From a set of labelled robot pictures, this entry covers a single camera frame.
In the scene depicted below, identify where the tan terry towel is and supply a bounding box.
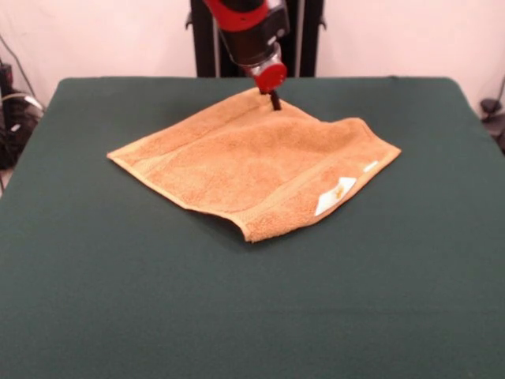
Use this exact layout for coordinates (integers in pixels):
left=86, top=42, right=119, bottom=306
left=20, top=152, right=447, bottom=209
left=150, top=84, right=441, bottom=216
left=106, top=86, right=402, bottom=244

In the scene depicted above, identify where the black wall power strip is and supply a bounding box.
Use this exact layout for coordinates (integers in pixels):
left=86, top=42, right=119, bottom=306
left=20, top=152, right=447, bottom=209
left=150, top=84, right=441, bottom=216
left=0, top=62, right=15, bottom=94

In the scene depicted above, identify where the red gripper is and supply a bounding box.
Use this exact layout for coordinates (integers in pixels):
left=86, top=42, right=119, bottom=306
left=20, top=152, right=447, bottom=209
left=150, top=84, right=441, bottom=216
left=253, top=62, right=288, bottom=112

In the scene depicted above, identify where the black device with cable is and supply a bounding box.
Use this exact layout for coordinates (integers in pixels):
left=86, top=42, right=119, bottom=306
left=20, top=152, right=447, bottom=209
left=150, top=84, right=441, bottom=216
left=480, top=98, right=505, bottom=155

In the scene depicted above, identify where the black upright column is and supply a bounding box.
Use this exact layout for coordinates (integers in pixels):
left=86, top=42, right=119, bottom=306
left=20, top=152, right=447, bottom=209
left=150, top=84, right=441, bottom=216
left=185, top=0, right=328, bottom=78

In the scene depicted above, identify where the bundle of black cables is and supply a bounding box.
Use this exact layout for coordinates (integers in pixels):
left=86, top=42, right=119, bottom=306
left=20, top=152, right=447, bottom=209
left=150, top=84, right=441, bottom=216
left=0, top=92, right=45, bottom=171

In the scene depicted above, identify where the dark green tablecloth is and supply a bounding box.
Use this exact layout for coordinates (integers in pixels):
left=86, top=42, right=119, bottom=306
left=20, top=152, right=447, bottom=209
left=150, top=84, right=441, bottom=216
left=0, top=76, right=505, bottom=379

